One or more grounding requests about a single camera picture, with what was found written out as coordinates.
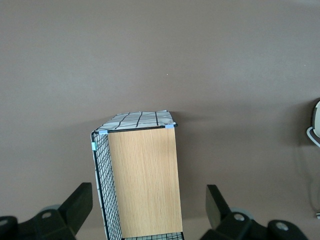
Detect wire basket with wood panels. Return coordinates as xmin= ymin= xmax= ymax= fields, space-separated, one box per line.
xmin=89 ymin=109 xmax=186 ymax=240

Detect white toaster power cord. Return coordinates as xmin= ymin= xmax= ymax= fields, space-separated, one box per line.
xmin=306 ymin=126 xmax=320 ymax=221

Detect white two-slot toaster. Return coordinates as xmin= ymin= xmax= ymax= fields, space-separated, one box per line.
xmin=310 ymin=98 xmax=320 ymax=139

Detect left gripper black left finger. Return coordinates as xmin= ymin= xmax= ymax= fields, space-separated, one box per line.
xmin=0 ymin=182 xmax=94 ymax=240

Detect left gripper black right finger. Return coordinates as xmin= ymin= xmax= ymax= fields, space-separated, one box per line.
xmin=199 ymin=184 xmax=311 ymax=240

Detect brown table cover mat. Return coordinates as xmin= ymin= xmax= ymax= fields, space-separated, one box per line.
xmin=0 ymin=0 xmax=320 ymax=240

